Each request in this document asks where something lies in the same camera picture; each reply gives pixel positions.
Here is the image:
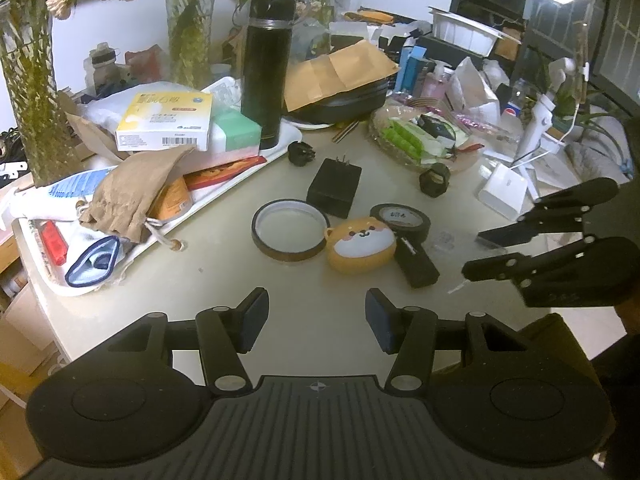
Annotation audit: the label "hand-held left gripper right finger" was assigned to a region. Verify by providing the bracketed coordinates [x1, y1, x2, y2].
[365, 287, 531, 393]

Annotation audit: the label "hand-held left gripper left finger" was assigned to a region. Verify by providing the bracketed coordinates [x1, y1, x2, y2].
[107, 287, 271, 395]

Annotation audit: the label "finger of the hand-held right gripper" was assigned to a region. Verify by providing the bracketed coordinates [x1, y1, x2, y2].
[462, 234, 596, 286]
[477, 177, 621, 251]

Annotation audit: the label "black rectangular block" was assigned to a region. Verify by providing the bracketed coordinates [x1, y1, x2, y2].
[394, 237, 441, 289]

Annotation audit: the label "black power adapter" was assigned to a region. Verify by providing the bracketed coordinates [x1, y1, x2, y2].
[306, 155, 362, 219]

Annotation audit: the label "white rectangular box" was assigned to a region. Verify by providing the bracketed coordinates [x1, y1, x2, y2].
[477, 162, 531, 221]

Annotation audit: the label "orange dog-face case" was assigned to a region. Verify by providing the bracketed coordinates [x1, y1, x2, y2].
[325, 216, 397, 275]

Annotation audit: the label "brown tape roll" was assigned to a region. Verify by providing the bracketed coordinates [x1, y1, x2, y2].
[251, 200, 331, 262]

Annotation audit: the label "black tape roll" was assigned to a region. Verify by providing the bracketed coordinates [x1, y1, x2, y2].
[370, 203, 432, 243]

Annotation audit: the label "black hexagonal part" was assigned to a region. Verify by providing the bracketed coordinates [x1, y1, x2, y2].
[419, 162, 451, 197]

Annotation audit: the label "person's dark clothing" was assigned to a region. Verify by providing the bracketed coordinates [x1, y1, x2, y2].
[590, 310, 640, 480]

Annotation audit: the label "small black box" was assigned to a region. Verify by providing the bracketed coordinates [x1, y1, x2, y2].
[417, 114, 458, 142]

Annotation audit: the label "white handheld gimbal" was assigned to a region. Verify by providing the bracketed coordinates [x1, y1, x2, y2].
[512, 57, 591, 163]

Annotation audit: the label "plastic cola bottle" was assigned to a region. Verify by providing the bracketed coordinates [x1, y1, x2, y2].
[500, 80, 531, 126]

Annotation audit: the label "white tray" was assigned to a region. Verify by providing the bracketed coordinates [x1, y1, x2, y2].
[12, 77, 303, 298]

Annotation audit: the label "green packets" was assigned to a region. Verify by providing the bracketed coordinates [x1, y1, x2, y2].
[380, 120, 423, 161]

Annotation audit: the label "orange packet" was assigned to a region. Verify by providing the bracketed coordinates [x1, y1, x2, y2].
[150, 175, 193, 221]

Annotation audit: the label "white plastic bag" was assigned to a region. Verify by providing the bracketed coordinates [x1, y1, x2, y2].
[445, 57, 501, 126]

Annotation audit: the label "flat red packet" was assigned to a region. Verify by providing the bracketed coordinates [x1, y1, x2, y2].
[182, 155, 268, 181]

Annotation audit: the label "pink pump bottle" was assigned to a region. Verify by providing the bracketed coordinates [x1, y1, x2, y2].
[422, 62, 451, 101]

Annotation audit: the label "brown cloth pouch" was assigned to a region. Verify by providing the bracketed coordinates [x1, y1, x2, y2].
[77, 146, 196, 243]

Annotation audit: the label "brown sticks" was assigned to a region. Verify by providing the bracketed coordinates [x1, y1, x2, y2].
[332, 120, 361, 143]

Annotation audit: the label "green tissue box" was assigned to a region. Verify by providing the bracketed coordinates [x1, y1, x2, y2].
[210, 110, 263, 153]

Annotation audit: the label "blue carton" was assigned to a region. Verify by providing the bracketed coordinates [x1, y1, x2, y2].
[400, 45, 436, 93]

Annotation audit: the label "black hard-shell case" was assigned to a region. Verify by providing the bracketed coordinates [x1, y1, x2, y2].
[282, 77, 391, 125]

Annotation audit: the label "white food container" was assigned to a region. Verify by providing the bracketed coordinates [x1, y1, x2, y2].
[430, 7, 506, 56]

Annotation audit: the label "red lighter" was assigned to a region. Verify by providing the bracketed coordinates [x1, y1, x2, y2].
[37, 220, 68, 266]

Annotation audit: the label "yellow and white box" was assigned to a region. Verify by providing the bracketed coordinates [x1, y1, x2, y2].
[115, 92, 213, 152]

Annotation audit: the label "blue striped white pack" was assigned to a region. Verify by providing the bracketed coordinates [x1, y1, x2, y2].
[47, 167, 113, 198]

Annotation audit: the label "brown paper envelope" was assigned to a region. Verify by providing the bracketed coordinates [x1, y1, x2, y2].
[283, 40, 401, 112]

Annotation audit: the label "black thermos bottle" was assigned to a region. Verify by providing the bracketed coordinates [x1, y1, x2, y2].
[240, 0, 297, 151]

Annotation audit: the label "yellow cloth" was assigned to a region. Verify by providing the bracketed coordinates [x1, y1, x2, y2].
[357, 8, 398, 25]

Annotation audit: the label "small clear jar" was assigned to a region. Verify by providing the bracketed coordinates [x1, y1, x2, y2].
[90, 42, 123, 96]

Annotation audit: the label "glass vase with pink flowers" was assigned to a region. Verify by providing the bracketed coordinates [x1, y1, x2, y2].
[0, 0, 143, 188]

